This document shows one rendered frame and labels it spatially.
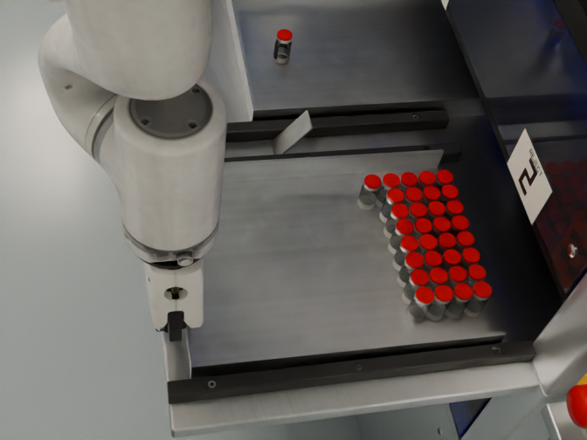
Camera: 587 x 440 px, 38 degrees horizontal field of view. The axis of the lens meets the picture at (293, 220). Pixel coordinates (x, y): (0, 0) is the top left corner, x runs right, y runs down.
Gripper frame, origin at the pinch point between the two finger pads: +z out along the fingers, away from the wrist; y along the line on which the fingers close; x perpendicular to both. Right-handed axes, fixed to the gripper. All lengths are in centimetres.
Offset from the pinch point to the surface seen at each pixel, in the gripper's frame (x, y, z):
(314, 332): -15.6, -1.7, 4.0
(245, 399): -7.0, -8.4, 4.3
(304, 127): -18.5, 23.6, -0.8
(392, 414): -39, 8, 59
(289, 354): -11.7, -5.6, 0.8
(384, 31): -35, 45, 4
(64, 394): 19, 34, 92
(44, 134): 22, 106, 92
